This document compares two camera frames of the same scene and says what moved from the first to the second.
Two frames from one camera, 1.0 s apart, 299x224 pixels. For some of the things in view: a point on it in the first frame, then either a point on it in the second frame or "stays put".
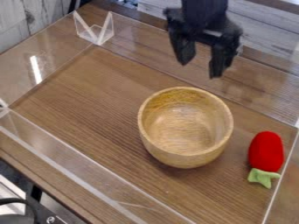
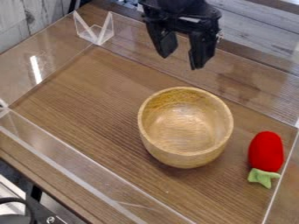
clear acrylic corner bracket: x=95 y=34 stays put
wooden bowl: x=186 y=124 stays put
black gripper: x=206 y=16 → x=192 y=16
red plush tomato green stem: x=266 y=157 stays put
